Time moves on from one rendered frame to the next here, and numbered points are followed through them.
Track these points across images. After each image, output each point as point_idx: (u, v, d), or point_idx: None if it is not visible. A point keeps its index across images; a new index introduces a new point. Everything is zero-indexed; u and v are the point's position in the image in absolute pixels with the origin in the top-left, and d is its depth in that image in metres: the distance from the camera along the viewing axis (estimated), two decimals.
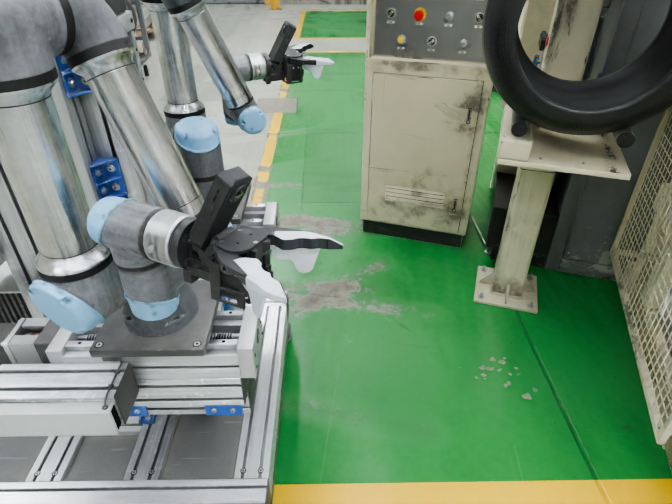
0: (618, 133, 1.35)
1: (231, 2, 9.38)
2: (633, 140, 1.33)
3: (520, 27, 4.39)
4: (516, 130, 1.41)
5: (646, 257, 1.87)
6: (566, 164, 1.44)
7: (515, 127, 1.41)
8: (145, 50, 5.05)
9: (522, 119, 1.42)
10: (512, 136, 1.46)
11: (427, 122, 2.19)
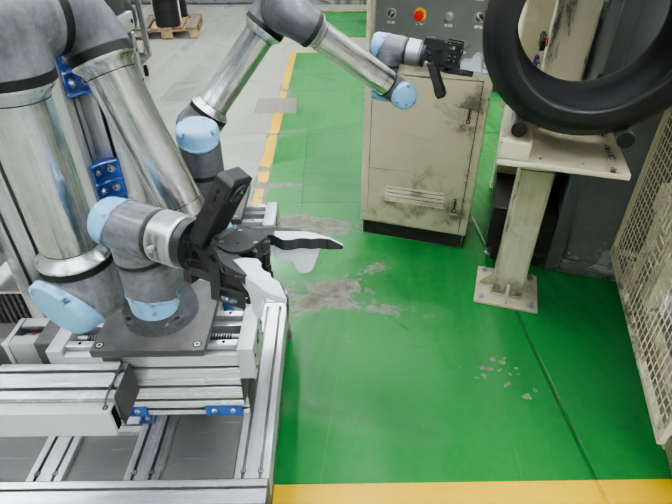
0: (621, 146, 1.37)
1: (231, 2, 9.38)
2: (623, 135, 1.34)
3: (520, 27, 4.39)
4: (521, 132, 1.41)
5: (646, 257, 1.87)
6: (566, 164, 1.44)
7: (518, 134, 1.42)
8: (145, 50, 5.05)
9: (511, 128, 1.44)
10: (512, 136, 1.46)
11: (427, 122, 2.19)
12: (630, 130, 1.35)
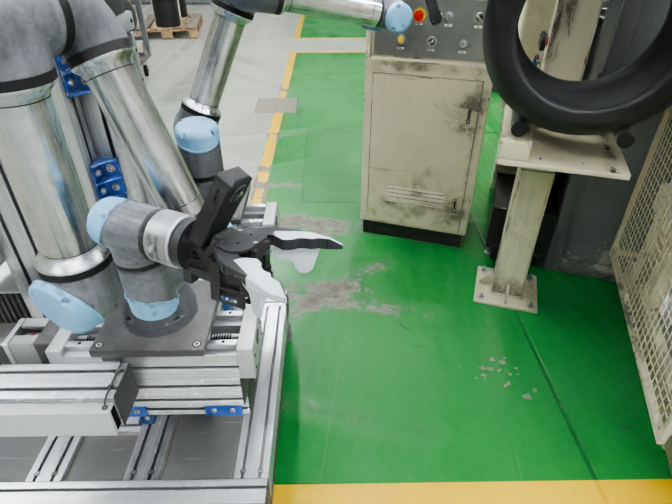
0: (633, 138, 1.35)
1: None
2: (618, 144, 1.35)
3: (520, 27, 4.39)
4: (521, 127, 1.40)
5: (646, 257, 1.87)
6: (566, 164, 1.44)
7: (523, 129, 1.40)
8: (145, 50, 5.05)
9: None
10: (512, 136, 1.46)
11: (427, 122, 2.19)
12: (616, 134, 1.36)
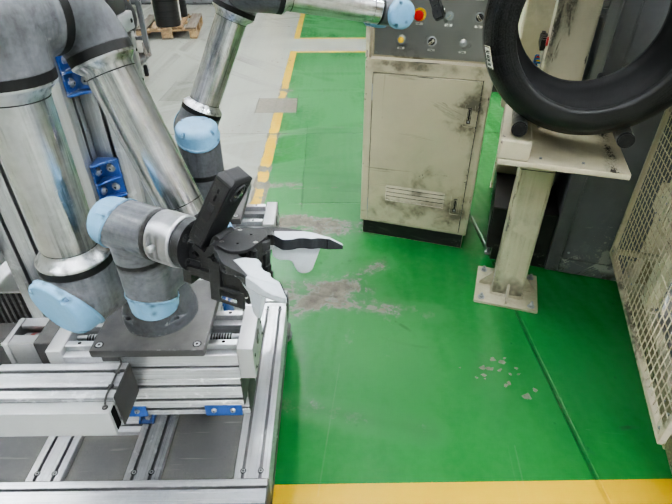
0: (617, 134, 1.36)
1: None
2: (633, 139, 1.33)
3: (520, 27, 4.39)
4: (516, 131, 1.41)
5: (646, 257, 1.87)
6: (566, 164, 1.44)
7: (515, 128, 1.41)
8: (145, 50, 5.05)
9: (521, 119, 1.42)
10: (512, 136, 1.46)
11: (427, 122, 2.19)
12: None
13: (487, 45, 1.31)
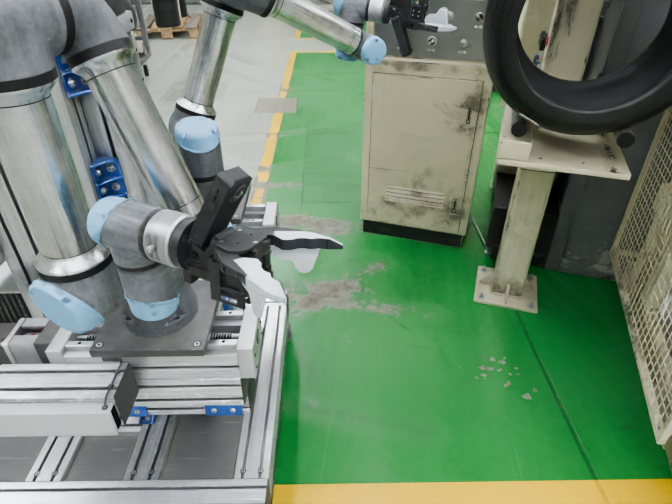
0: (626, 145, 1.36)
1: None
2: (619, 137, 1.34)
3: (520, 27, 4.39)
4: (522, 130, 1.41)
5: (646, 257, 1.87)
6: (566, 164, 1.44)
7: (521, 133, 1.41)
8: (145, 50, 5.05)
9: (513, 132, 1.44)
10: (512, 136, 1.46)
11: (427, 122, 2.19)
12: (625, 129, 1.35)
13: (519, 113, 1.38)
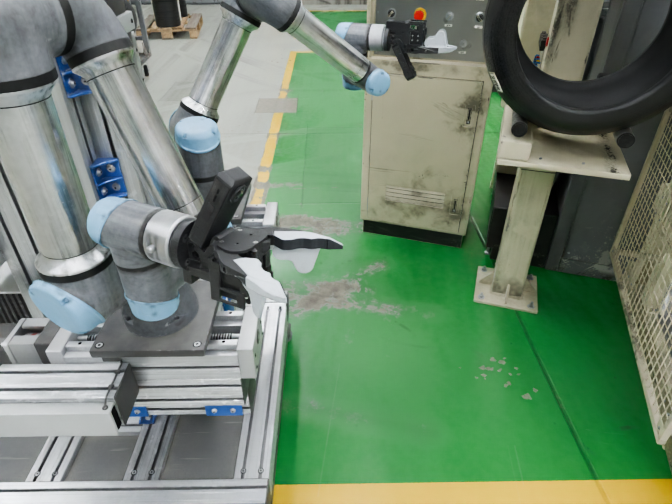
0: (631, 143, 1.36)
1: None
2: (617, 141, 1.35)
3: (520, 27, 4.39)
4: (522, 129, 1.40)
5: (646, 257, 1.87)
6: (566, 164, 1.44)
7: (523, 131, 1.41)
8: (145, 50, 5.05)
9: None
10: (512, 136, 1.46)
11: (427, 122, 2.19)
12: (620, 131, 1.35)
13: (491, 72, 1.34)
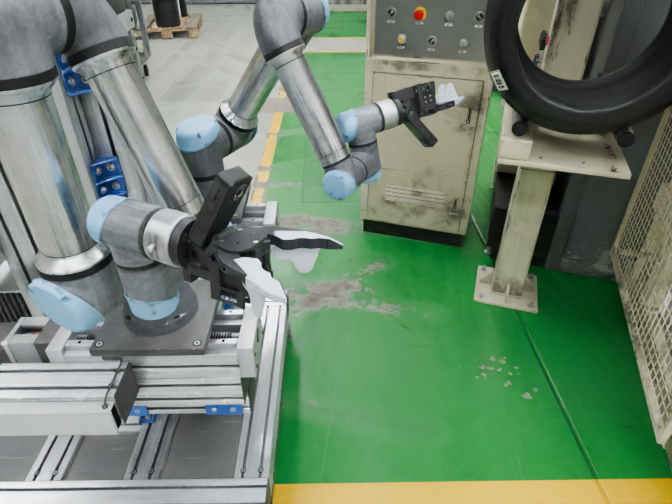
0: (630, 143, 1.36)
1: (231, 2, 9.38)
2: (618, 139, 1.35)
3: (520, 27, 4.38)
4: (522, 128, 1.40)
5: (646, 257, 1.87)
6: (566, 163, 1.44)
7: (522, 131, 1.41)
8: (145, 50, 5.05)
9: None
10: (512, 135, 1.46)
11: (427, 122, 2.19)
12: (622, 129, 1.35)
13: (494, 71, 1.34)
